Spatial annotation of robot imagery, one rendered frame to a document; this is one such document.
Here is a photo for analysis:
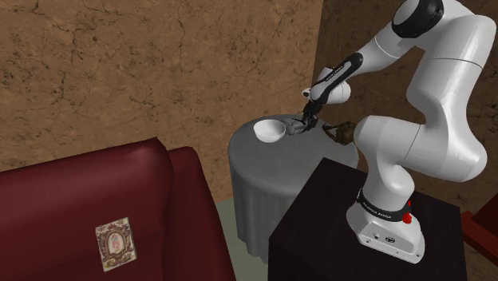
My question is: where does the brown ornate figure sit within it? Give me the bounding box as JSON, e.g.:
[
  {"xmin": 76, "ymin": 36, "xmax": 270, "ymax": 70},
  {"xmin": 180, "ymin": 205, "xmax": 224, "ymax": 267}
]
[{"xmin": 322, "ymin": 121, "xmax": 358, "ymax": 146}]

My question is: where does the white bowl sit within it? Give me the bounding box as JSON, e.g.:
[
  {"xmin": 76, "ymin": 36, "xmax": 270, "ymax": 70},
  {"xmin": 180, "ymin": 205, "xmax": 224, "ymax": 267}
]
[{"xmin": 253, "ymin": 119, "xmax": 287, "ymax": 144}]

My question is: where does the round table with grey cloth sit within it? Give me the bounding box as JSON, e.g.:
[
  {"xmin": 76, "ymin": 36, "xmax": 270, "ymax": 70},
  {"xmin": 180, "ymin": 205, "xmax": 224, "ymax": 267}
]
[{"xmin": 227, "ymin": 113, "xmax": 360, "ymax": 264}]

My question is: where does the dark robot stand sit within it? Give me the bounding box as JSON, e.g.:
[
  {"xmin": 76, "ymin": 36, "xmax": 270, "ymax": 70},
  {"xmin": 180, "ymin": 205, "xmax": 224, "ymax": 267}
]
[{"xmin": 267, "ymin": 156, "xmax": 468, "ymax": 281}]

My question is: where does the dark red wooden furniture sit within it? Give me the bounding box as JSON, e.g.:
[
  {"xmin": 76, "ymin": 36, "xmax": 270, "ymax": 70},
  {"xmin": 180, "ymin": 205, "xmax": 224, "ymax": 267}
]
[{"xmin": 460, "ymin": 192, "xmax": 498, "ymax": 267}]

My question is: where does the small framed portrait card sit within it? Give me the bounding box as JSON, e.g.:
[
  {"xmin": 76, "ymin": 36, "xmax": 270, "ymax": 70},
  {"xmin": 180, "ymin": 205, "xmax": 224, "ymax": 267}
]
[{"xmin": 94, "ymin": 216, "xmax": 138, "ymax": 273}]

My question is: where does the dark red sofa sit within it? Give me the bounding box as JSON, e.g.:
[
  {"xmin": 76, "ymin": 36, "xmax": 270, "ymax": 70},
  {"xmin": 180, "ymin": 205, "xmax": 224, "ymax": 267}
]
[{"xmin": 0, "ymin": 136, "xmax": 237, "ymax": 281}]

